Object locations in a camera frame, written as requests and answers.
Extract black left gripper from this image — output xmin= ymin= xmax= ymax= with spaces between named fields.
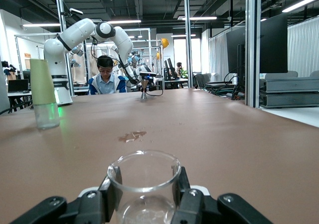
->
xmin=142 ymin=76 xmax=161 ymax=91

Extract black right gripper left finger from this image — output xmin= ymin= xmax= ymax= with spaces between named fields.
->
xmin=9 ymin=166 xmax=123 ymax=224

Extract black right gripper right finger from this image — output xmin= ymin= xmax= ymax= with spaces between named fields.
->
xmin=171 ymin=166 xmax=275 ymax=224

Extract clear glass flask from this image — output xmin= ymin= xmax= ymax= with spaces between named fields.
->
xmin=107 ymin=149 xmax=182 ymax=224

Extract person in blue jacket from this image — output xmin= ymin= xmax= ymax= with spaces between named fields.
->
xmin=87 ymin=55 xmax=127 ymax=96

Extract spilled liquid puddle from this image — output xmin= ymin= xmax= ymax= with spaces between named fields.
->
xmin=117 ymin=130 xmax=148 ymax=143

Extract brown table mat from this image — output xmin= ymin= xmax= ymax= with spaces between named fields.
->
xmin=0 ymin=87 xmax=319 ymax=224

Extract green sleeved glass bottle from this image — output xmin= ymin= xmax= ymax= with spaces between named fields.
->
xmin=29 ymin=58 xmax=61 ymax=130

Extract large black monitor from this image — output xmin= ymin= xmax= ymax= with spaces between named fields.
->
xmin=226 ymin=13 xmax=289 ymax=100

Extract grey metal equipment case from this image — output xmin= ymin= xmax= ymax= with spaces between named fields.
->
xmin=263 ymin=76 xmax=319 ymax=94
xmin=259 ymin=92 xmax=319 ymax=109

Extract black laptop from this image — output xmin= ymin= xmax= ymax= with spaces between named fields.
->
xmin=7 ymin=79 xmax=29 ymax=94

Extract white curtain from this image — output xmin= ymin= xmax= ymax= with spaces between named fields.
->
xmin=208 ymin=16 xmax=319 ymax=82

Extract aluminium frame post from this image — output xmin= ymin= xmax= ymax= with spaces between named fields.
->
xmin=182 ymin=0 xmax=194 ymax=89
xmin=53 ymin=0 xmax=76 ymax=97
xmin=245 ymin=0 xmax=263 ymax=110

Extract tangled black cable bundle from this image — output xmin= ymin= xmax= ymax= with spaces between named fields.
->
xmin=205 ymin=78 xmax=246 ymax=101

